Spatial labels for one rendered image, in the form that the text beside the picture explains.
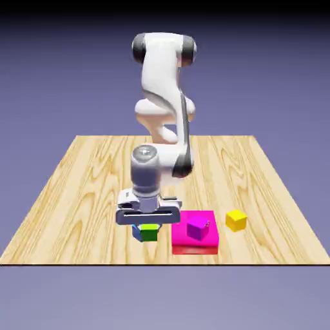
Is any small green cube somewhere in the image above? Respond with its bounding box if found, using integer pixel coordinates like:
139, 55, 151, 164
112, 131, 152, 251
140, 223, 160, 242

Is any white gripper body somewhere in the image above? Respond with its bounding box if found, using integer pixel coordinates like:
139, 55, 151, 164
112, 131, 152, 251
115, 206, 182, 226

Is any small purple cube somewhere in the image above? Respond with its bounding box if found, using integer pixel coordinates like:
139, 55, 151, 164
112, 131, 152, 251
186, 215, 210, 242

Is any large pink box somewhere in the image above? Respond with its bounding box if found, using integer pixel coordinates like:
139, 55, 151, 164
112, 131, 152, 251
171, 209, 220, 255

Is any small yellow cube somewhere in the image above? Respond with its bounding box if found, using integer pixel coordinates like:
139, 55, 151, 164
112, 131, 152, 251
225, 209, 248, 232

